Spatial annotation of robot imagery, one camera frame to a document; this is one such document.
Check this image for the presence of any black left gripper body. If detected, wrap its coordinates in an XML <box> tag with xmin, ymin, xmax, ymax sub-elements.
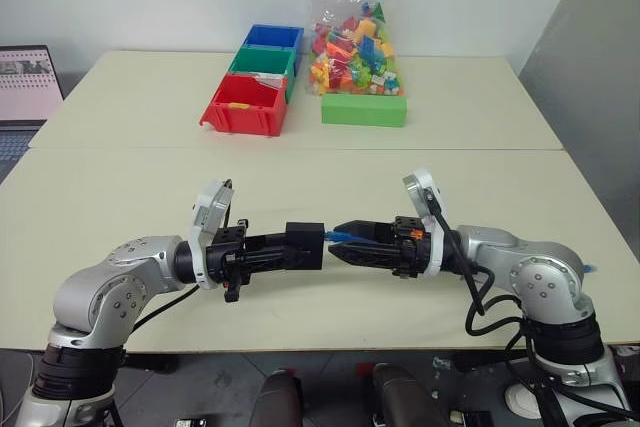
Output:
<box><xmin>204</xmin><ymin>218</ymin><xmax>255</xmax><ymax>304</ymax></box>

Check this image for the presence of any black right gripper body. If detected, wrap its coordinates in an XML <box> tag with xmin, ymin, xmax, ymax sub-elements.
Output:
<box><xmin>391</xmin><ymin>215</ymin><xmax>432</xmax><ymax>280</ymax></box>

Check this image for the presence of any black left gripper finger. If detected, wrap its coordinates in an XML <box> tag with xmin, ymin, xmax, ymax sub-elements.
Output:
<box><xmin>246</xmin><ymin>232</ymin><xmax>288</xmax><ymax>251</ymax></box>
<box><xmin>247</xmin><ymin>248</ymin><xmax>311</xmax><ymax>276</ymax></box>

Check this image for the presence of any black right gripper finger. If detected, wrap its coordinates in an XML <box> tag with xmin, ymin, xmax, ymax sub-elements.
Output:
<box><xmin>326</xmin><ymin>241</ymin><xmax>402</xmax><ymax>269</ymax></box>
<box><xmin>333</xmin><ymin>219</ymin><xmax>398</xmax><ymax>243</ymax></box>

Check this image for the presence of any small black box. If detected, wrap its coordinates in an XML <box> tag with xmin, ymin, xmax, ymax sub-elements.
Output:
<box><xmin>284</xmin><ymin>221</ymin><xmax>326</xmax><ymax>271</ymax></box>

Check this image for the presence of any green rectangular block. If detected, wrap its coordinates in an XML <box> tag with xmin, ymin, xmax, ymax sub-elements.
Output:
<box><xmin>320</xmin><ymin>92</ymin><xmax>409</xmax><ymax>127</ymax></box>

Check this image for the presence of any red plastic bin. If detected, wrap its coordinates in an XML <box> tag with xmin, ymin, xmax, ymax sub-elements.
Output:
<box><xmin>198</xmin><ymin>72</ymin><xmax>290</xmax><ymax>139</ymax></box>

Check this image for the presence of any dark rounded shape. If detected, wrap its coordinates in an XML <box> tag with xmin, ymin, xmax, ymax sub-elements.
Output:
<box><xmin>248</xmin><ymin>368</ymin><xmax>305</xmax><ymax>427</ymax></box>
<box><xmin>371</xmin><ymin>362</ymin><xmax>452</xmax><ymax>427</ymax></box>

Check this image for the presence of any clear label card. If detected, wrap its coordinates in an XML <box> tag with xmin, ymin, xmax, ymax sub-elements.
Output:
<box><xmin>253</xmin><ymin>72</ymin><xmax>287</xmax><ymax>92</ymax></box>

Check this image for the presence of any clear bag of toy bricks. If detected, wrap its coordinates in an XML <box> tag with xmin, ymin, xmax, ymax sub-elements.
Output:
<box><xmin>303</xmin><ymin>0</ymin><xmax>417</xmax><ymax>99</ymax></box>

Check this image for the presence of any green plastic bin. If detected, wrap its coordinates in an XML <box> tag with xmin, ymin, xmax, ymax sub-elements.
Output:
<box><xmin>227</xmin><ymin>46</ymin><xmax>298</xmax><ymax>93</ymax></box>

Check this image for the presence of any white round floor object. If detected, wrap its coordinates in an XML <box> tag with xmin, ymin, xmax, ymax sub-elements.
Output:
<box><xmin>503</xmin><ymin>380</ymin><xmax>545</xmax><ymax>421</ymax></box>

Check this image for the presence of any blue plastic bin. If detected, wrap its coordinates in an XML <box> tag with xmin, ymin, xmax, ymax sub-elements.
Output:
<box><xmin>243</xmin><ymin>23</ymin><xmax>306</xmax><ymax>56</ymax></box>

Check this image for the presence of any grey partition panel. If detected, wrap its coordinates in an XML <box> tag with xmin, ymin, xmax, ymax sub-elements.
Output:
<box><xmin>517</xmin><ymin>0</ymin><xmax>640</xmax><ymax>348</ymax></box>

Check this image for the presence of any laptop with pink screen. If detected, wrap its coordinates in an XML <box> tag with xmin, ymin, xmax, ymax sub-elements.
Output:
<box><xmin>0</xmin><ymin>44</ymin><xmax>67</xmax><ymax>189</ymax></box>

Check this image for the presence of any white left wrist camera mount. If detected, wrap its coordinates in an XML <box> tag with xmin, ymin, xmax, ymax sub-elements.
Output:
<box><xmin>187</xmin><ymin>179</ymin><xmax>236</xmax><ymax>291</ymax></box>

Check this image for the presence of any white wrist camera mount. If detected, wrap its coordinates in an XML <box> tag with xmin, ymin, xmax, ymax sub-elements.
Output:
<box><xmin>187</xmin><ymin>179</ymin><xmax>236</xmax><ymax>291</ymax></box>
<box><xmin>401</xmin><ymin>165</ymin><xmax>445</xmax><ymax>279</ymax></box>

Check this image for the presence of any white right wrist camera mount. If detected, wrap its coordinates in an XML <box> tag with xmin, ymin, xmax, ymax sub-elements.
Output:
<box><xmin>401</xmin><ymin>165</ymin><xmax>445</xmax><ymax>279</ymax></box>

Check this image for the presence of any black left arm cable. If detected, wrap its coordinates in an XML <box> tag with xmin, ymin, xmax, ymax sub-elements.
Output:
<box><xmin>127</xmin><ymin>283</ymin><xmax>202</xmax><ymax>344</ymax></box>

